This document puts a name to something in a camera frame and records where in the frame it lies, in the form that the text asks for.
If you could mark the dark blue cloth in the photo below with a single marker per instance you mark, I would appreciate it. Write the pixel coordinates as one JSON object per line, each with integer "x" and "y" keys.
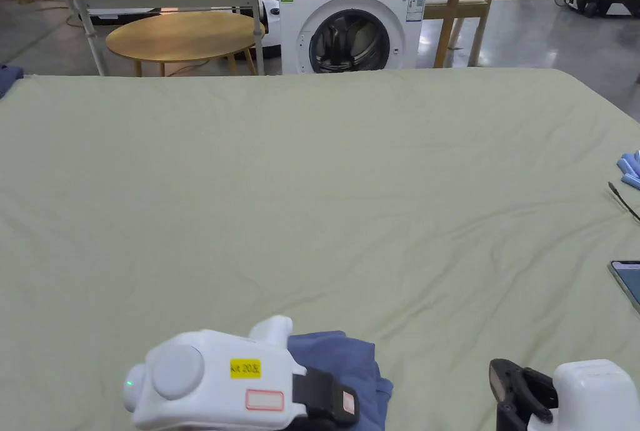
{"x": 7, "y": 78}

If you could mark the bed with pale green sheet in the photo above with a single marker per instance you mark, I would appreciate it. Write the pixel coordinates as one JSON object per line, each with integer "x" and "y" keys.
{"x": 280, "y": 191}

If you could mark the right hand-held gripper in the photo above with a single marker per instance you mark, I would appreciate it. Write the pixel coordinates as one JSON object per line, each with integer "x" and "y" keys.
{"x": 595, "y": 396}

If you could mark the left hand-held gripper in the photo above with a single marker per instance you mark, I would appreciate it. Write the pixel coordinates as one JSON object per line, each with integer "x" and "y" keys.
{"x": 210, "y": 391}

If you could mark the smartphone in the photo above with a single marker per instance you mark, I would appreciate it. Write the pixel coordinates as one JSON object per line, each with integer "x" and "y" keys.
{"x": 629, "y": 281}

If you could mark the dark blue shirt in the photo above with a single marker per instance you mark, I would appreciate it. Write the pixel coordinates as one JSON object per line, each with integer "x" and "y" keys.
{"x": 345, "y": 366}

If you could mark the white washing machine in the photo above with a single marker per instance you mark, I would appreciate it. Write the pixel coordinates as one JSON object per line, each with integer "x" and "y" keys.
{"x": 295, "y": 25}

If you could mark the light blue glove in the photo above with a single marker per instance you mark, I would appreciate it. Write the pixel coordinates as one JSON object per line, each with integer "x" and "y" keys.
{"x": 630, "y": 166}

